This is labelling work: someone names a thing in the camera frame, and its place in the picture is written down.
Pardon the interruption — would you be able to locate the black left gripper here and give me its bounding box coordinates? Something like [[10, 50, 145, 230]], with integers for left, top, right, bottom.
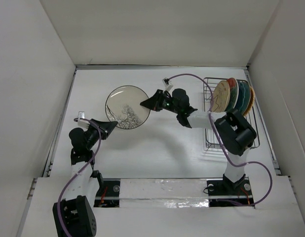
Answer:
[[85, 118, 117, 150]]

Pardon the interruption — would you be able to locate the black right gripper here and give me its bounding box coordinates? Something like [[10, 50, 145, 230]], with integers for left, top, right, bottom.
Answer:
[[140, 90, 180, 115]]

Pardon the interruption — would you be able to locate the cream plate with tree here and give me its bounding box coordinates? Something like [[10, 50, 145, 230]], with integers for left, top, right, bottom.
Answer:
[[105, 85, 150, 130]]

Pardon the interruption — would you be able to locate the beige plate with bird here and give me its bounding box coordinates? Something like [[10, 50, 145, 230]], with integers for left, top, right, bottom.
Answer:
[[211, 80, 230, 113]]

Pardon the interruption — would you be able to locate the red patterned plate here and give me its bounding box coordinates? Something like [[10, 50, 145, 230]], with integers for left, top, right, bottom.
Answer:
[[226, 78, 239, 111]]

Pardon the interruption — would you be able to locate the dark teal scalloped plate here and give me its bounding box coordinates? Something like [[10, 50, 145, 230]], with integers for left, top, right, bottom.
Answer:
[[234, 81, 245, 112]]

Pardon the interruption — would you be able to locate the light blue flower plate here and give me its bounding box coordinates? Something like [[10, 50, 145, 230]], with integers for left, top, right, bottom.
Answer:
[[241, 82, 251, 116]]

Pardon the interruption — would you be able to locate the orange woven wicker plate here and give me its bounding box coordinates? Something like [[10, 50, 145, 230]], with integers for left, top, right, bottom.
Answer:
[[243, 86, 255, 117]]

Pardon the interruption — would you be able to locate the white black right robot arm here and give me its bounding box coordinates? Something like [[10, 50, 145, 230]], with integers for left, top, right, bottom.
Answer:
[[140, 88, 257, 194]]

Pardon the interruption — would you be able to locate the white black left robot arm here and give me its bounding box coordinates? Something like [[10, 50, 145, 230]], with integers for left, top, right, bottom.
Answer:
[[52, 118, 118, 237]]

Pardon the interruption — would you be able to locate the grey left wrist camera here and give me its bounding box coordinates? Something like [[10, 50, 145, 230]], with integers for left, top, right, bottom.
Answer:
[[77, 111, 85, 119]]

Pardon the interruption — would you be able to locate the metal base rail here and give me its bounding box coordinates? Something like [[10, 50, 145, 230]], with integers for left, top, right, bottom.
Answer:
[[94, 178, 254, 208]]

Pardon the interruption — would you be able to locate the dark wire dish rack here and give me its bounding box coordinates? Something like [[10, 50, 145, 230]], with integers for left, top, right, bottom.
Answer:
[[203, 77, 261, 151]]

